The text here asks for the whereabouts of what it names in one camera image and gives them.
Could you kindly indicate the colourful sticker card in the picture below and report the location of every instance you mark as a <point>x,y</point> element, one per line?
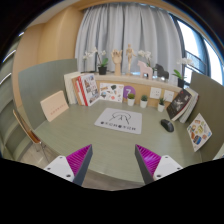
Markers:
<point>199,132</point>

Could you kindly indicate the small potted plant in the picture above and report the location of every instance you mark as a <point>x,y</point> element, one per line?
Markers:
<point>131,99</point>
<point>144,101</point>
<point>161,104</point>

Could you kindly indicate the white orchid black pot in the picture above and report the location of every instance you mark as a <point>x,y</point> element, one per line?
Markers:
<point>102,60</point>

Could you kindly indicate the pink horse figure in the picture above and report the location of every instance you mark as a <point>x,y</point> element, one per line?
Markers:
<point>145,70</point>

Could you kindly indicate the white book right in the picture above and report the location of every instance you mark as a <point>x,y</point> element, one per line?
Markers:
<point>191,105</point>

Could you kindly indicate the small potted plant left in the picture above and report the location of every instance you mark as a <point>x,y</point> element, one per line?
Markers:
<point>131,99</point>

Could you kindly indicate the grey curtain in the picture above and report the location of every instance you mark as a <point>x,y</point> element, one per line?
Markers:
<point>117,25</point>

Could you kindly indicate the wooden chair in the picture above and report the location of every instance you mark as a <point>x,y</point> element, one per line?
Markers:
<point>35,140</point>

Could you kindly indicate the illustrated white card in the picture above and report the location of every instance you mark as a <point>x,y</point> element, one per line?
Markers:
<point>111,92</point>

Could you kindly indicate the black book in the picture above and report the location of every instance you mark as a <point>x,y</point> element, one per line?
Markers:
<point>178,106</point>

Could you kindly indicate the black horse figure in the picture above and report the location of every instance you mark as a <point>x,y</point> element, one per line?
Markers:
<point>161,72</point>

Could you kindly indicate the small potted plant middle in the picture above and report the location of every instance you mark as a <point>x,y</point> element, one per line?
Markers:
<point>144,101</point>

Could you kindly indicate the purple round sign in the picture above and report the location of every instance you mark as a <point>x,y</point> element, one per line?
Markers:
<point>128,90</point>

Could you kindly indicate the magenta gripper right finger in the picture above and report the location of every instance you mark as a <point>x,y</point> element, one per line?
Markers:
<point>153,166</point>

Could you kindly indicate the white orchid right pot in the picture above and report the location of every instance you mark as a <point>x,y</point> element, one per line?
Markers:
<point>182,61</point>

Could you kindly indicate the white orchid middle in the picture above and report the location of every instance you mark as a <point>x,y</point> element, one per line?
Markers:
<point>147,55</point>

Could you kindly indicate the white book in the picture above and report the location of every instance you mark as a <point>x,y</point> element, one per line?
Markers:
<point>191,105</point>
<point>72,98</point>

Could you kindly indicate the small potted plant right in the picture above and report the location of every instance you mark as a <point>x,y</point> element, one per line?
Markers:
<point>161,104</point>

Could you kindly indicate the white wall switch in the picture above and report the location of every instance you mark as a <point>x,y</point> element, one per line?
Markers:
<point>168,95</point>

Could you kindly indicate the wooden mannequin figure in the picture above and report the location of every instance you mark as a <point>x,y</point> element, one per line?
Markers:
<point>129,53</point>

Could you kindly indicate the beige card board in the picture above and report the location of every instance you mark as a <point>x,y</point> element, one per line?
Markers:
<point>54,105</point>

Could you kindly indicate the white logo mouse pad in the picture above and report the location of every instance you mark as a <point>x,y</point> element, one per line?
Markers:
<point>120,120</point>

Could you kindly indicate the red white magazine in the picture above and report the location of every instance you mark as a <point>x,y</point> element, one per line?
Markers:
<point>89,89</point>

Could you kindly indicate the white wall socket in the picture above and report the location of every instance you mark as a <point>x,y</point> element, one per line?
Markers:
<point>155,93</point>

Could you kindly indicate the wooden hand model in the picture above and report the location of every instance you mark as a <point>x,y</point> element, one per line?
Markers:
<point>117,59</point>

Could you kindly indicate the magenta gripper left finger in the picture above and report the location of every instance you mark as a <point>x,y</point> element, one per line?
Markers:
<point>72,167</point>

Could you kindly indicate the black computer mouse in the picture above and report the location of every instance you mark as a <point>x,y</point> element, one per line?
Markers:
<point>167,125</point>

